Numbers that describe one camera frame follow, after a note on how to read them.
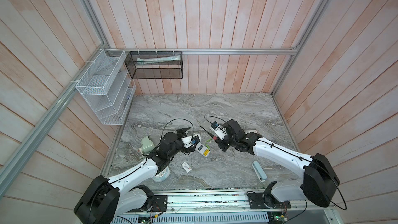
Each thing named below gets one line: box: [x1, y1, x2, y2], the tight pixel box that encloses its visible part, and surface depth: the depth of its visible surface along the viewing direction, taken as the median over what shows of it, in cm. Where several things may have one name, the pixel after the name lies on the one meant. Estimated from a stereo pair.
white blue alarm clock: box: [151, 166, 170, 182], surface depth 81 cm
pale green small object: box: [140, 135, 155, 154], surface depth 91 cm
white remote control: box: [195, 142, 211, 158], surface depth 92 cm
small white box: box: [181, 161, 192, 174], surface depth 85 cm
